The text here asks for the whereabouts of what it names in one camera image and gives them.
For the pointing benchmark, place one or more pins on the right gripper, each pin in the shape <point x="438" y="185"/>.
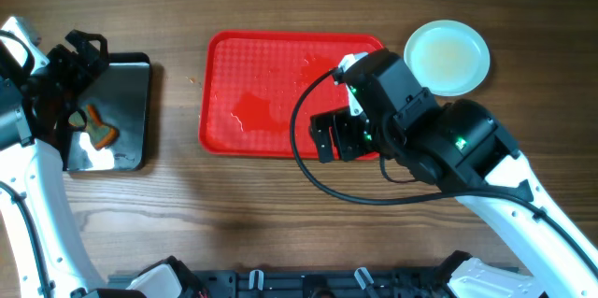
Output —
<point x="347" y="142"/>

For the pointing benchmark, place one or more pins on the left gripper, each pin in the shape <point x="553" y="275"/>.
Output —
<point x="64" y="57"/>

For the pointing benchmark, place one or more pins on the orange and green sponge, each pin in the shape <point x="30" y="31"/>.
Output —
<point x="87" y="120"/>

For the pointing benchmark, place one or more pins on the pale blue plate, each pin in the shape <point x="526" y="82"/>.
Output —
<point x="448" y="57"/>

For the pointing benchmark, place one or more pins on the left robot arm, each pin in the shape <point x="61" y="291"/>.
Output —
<point x="43" y="234"/>

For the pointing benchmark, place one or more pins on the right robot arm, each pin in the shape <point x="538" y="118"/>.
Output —
<point x="469" y="156"/>

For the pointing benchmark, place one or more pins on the black rectangular water tray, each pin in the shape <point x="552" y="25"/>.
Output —
<point x="121" y="95"/>

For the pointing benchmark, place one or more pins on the red plastic tray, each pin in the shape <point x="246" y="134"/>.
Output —
<point x="253" y="80"/>

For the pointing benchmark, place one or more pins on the black mounting rail base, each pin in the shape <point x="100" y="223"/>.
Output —
<point x="396" y="283"/>

